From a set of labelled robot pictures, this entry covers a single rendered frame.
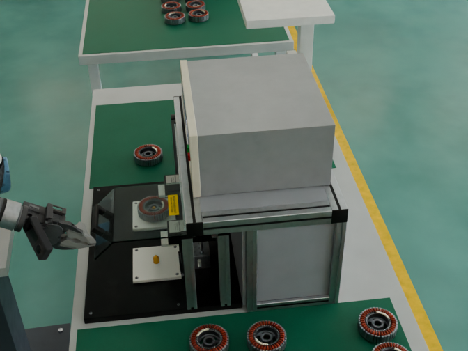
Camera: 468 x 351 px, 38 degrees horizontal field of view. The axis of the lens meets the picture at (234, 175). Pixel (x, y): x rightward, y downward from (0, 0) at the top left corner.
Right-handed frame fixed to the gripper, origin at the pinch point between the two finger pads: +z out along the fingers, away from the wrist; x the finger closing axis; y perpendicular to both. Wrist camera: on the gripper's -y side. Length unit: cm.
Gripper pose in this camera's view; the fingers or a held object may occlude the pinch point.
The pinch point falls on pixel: (90, 244)
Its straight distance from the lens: 188.0
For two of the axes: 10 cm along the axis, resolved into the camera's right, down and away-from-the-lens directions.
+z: 8.7, 3.1, 3.9
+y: -1.4, -6.0, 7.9
